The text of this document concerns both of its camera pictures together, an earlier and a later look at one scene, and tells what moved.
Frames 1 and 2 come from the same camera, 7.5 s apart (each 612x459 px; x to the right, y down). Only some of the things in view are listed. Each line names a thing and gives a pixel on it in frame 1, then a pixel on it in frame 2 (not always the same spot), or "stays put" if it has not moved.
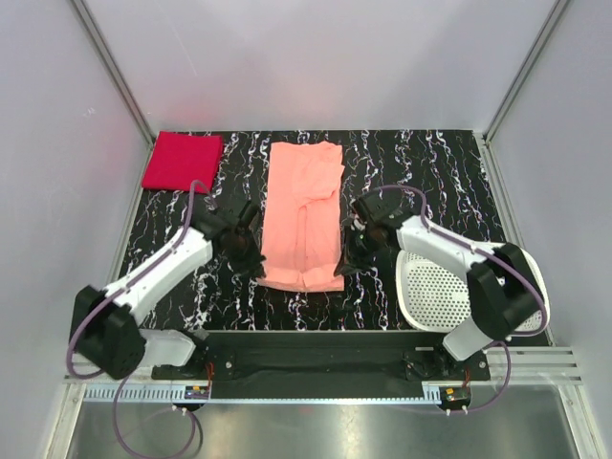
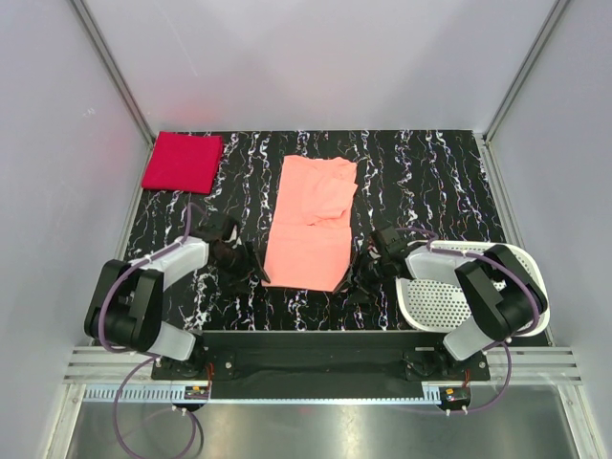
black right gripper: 356,262 -> 365,258
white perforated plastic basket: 434,294 stays put
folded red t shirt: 179,158 stays put
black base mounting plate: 329,358 stays put
